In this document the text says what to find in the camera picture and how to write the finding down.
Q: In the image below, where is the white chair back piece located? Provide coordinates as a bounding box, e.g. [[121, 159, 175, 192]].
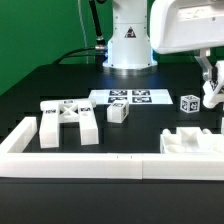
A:
[[39, 98, 99, 148]]

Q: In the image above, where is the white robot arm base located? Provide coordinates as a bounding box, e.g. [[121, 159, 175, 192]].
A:
[[103, 0, 157, 70]]

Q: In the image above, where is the grey thin cable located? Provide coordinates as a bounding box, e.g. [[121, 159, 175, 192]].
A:
[[77, 0, 90, 65]]

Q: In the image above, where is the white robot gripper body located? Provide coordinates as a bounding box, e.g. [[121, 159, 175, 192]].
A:
[[150, 0, 224, 54]]

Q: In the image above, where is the small white marker cube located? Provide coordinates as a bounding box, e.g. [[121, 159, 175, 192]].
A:
[[180, 95, 200, 113]]

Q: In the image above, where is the white U-shaped boundary frame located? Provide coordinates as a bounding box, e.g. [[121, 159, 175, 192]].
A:
[[0, 117, 224, 180]]

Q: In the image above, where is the black cable bundle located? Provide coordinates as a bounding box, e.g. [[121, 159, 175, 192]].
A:
[[52, 0, 108, 65]]

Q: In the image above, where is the white chair seat piece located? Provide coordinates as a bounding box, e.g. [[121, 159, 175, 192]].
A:
[[160, 127, 224, 154]]

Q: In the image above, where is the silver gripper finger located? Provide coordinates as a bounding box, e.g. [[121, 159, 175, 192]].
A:
[[195, 48, 212, 81]]

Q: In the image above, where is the white marker sheet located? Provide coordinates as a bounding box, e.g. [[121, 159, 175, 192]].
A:
[[89, 89, 173, 105]]

